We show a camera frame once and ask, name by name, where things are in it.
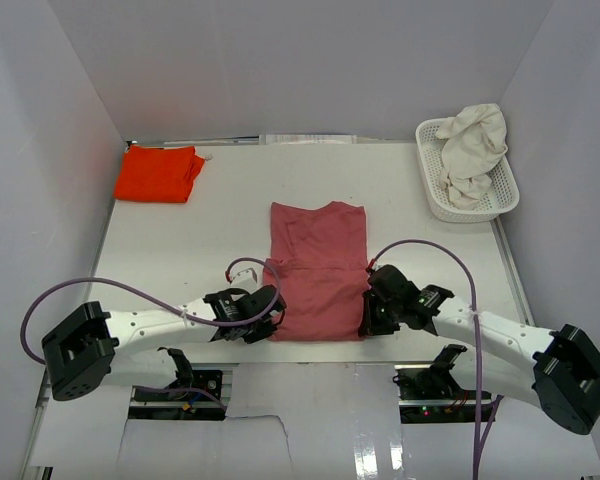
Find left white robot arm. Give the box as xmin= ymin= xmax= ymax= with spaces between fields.
xmin=41 ymin=285 xmax=286 ymax=401

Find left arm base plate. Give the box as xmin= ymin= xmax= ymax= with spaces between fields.
xmin=128 ymin=347 xmax=229 ymax=421

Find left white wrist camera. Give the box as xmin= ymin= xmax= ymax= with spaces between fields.
xmin=225 ymin=268 xmax=258 ymax=291

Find papers at table back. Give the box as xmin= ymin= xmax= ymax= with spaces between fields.
xmin=258 ymin=134 xmax=357 ymax=145

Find pink t-shirt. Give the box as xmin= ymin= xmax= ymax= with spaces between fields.
xmin=263 ymin=201 xmax=368 ymax=342

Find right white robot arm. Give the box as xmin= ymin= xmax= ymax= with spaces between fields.
xmin=359 ymin=265 xmax=600 ymax=435

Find white t-shirt in basket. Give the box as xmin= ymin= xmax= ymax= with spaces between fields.
xmin=435 ymin=103 xmax=508 ymax=210

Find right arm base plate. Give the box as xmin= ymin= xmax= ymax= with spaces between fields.
xmin=393 ymin=365 xmax=476 ymax=425

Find folded orange t-shirt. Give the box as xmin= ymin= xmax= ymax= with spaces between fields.
xmin=114 ymin=145 xmax=206 ymax=204

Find white perforated plastic basket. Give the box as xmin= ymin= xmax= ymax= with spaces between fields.
xmin=415 ymin=116 xmax=520 ymax=223

